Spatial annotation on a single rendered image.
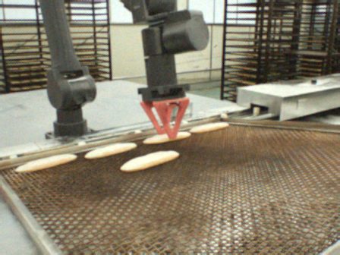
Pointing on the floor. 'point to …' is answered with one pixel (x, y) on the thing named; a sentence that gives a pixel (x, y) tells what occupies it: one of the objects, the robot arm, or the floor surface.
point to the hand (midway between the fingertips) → (167, 133)
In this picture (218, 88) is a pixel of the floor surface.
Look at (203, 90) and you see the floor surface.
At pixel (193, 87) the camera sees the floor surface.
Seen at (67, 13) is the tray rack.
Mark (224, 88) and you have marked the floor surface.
